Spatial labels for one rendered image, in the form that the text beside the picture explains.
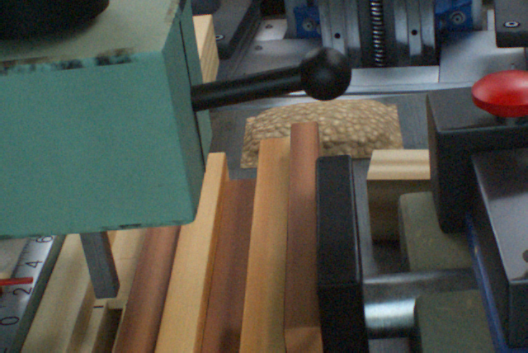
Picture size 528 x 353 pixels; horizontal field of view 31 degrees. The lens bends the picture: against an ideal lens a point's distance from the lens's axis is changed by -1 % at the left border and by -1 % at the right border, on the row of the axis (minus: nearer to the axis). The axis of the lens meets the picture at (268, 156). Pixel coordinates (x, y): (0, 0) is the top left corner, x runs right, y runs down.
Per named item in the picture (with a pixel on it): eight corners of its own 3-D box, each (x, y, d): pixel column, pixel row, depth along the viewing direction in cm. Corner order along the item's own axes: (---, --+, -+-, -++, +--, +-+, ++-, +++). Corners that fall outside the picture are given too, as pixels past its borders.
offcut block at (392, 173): (452, 208, 53) (450, 148, 51) (449, 241, 50) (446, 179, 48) (377, 208, 54) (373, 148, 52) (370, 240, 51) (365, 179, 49)
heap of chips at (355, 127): (404, 154, 58) (403, 127, 58) (240, 169, 59) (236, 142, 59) (395, 105, 65) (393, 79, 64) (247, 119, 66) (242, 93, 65)
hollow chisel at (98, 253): (116, 298, 40) (91, 195, 38) (96, 299, 40) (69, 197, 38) (120, 285, 41) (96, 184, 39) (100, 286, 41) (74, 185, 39)
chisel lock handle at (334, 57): (355, 107, 35) (351, 56, 34) (178, 124, 36) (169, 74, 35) (352, 85, 37) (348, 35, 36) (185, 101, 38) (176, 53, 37)
